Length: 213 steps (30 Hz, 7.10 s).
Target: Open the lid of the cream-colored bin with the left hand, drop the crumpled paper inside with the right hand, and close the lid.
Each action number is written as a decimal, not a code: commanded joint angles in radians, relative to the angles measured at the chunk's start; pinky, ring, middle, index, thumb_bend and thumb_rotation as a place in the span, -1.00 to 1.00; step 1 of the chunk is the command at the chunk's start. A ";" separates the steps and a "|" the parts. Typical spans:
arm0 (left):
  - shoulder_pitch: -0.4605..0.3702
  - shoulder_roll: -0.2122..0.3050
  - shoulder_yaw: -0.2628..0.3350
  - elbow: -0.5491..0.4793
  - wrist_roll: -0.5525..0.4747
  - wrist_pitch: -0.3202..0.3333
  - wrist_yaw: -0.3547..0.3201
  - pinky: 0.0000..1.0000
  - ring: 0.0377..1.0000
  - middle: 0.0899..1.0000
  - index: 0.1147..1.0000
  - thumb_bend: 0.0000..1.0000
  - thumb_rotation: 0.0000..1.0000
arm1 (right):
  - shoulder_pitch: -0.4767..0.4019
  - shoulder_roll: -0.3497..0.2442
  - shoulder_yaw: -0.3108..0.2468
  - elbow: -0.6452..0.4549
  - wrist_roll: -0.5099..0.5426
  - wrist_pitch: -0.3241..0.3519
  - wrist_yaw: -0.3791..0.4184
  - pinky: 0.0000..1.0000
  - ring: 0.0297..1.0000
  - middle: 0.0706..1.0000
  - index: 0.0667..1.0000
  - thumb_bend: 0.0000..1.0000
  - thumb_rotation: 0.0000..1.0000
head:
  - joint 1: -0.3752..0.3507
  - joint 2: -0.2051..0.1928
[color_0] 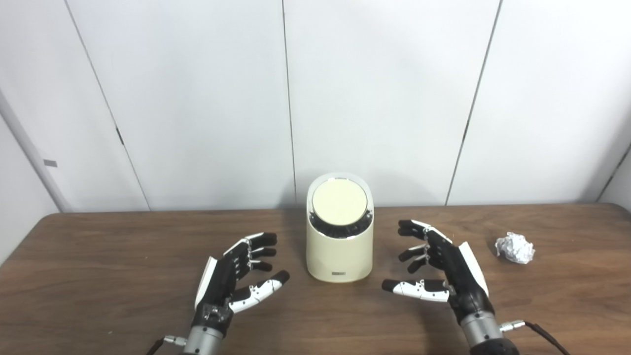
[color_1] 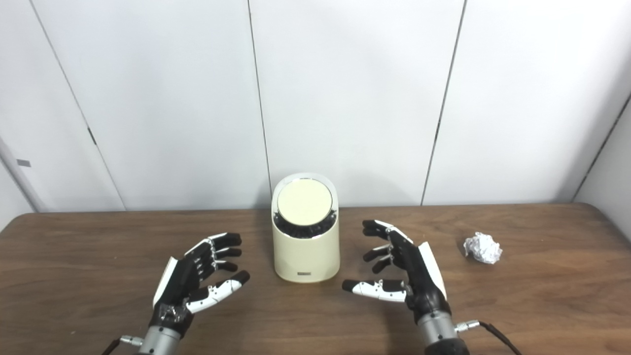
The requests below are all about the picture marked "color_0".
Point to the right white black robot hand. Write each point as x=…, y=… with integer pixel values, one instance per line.
x=458, y=276

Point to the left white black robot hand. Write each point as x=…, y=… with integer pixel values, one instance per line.
x=219, y=281

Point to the white paper ball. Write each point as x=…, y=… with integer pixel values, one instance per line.
x=515, y=248

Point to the cream-colored bin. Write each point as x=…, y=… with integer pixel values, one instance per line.
x=339, y=256

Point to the round cream bin lid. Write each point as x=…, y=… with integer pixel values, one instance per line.
x=340, y=202

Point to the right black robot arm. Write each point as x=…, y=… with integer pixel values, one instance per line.
x=485, y=337

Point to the small grey wall tag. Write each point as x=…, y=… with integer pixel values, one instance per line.
x=50, y=163

